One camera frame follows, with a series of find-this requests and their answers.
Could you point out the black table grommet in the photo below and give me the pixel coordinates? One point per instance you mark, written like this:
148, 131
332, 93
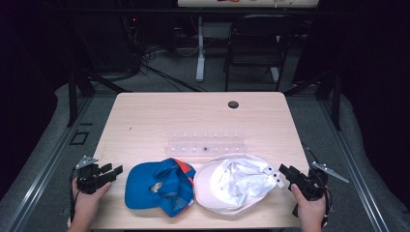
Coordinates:
233, 104

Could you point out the black folding chair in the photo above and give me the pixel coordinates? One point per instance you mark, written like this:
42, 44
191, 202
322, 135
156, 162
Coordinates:
257, 48

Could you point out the person's left hand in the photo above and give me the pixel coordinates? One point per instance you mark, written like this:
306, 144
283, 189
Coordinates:
85, 203

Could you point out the blue and orange cap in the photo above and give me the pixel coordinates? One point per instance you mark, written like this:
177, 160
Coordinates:
154, 190

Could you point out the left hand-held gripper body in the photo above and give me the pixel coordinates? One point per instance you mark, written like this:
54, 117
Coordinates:
87, 179

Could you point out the white desk leg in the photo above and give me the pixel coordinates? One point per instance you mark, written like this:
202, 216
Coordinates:
200, 51

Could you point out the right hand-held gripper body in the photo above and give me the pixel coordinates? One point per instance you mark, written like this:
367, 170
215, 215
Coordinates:
310, 182

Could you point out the person's right hand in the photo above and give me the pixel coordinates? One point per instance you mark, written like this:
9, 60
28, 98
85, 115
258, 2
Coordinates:
309, 209

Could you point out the black metal stand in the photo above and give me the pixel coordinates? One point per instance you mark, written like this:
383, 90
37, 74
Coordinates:
74, 96
333, 96

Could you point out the aluminium floor rail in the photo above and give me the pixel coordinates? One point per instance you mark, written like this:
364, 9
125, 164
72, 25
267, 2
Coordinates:
351, 167
42, 170

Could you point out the clear acrylic rack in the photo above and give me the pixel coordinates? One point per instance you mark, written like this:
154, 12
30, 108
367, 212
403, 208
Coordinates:
205, 146

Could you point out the white and pink cap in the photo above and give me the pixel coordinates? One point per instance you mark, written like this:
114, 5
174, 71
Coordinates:
232, 187

